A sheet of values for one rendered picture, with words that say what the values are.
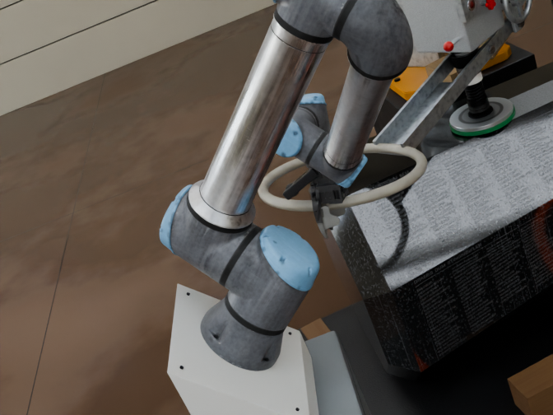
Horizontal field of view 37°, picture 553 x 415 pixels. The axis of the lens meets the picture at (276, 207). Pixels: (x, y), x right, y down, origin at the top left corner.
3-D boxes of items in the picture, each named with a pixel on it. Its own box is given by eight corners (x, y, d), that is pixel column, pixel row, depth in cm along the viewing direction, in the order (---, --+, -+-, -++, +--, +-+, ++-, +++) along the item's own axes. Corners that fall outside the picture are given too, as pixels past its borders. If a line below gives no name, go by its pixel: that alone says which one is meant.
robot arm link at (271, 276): (276, 341, 172) (315, 277, 165) (209, 296, 174) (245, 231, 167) (298, 313, 186) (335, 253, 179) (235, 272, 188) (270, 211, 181)
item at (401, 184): (339, 146, 268) (337, 137, 267) (462, 158, 232) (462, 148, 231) (225, 200, 240) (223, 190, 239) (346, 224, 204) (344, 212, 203)
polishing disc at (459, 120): (476, 97, 289) (476, 95, 289) (527, 103, 272) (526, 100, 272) (437, 128, 281) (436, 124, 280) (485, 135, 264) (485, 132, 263)
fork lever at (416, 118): (480, 25, 286) (476, 12, 283) (529, 22, 271) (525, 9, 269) (369, 152, 256) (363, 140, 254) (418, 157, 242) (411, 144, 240)
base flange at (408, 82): (370, 74, 381) (367, 64, 379) (465, 31, 384) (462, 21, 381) (410, 103, 338) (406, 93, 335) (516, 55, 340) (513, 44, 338)
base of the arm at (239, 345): (274, 383, 177) (295, 349, 173) (194, 347, 174) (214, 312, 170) (278, 333, 194) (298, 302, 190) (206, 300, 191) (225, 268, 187)
